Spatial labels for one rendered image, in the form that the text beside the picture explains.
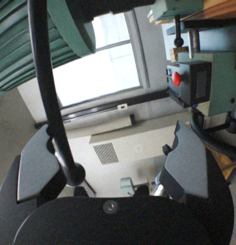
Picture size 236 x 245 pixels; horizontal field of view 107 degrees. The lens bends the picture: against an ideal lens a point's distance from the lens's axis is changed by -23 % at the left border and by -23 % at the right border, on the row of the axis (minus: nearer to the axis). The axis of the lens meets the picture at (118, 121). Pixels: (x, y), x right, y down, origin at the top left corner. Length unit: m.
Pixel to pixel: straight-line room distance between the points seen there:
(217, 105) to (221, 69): 0.08
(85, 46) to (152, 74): 1.45
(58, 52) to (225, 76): 0.30
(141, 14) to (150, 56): 0.51
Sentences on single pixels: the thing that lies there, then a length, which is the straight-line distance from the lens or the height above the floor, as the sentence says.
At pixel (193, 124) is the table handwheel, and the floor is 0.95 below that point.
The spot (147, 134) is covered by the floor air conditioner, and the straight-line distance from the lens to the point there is 1.58.
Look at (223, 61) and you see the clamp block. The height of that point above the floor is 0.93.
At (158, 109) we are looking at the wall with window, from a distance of 1.78.
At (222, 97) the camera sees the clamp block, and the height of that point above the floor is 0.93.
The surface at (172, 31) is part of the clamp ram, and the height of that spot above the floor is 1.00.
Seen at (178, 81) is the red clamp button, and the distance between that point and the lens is 0.25.
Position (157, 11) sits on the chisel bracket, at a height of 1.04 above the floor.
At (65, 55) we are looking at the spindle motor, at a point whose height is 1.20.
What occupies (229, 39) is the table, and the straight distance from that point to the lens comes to 0.31.
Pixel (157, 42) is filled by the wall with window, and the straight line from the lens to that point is 1.63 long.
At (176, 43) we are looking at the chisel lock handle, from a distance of 0.25.
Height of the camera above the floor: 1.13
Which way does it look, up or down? 7 degrees up
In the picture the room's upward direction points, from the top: 103 degrees counter-clockwise
